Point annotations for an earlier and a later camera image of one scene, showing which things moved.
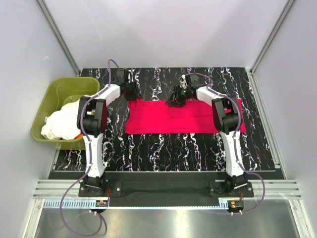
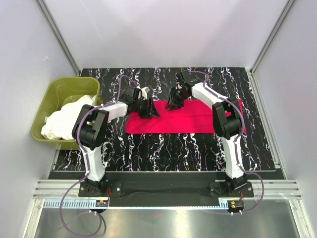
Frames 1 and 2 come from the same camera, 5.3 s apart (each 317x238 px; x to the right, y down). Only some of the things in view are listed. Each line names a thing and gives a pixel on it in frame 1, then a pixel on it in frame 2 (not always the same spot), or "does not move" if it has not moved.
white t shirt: x=62 y=124 does not move
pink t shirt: x=144 y=116 does not move
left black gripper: x=135 y=94 → x=150 y=110
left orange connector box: x=101 y=203 does not move
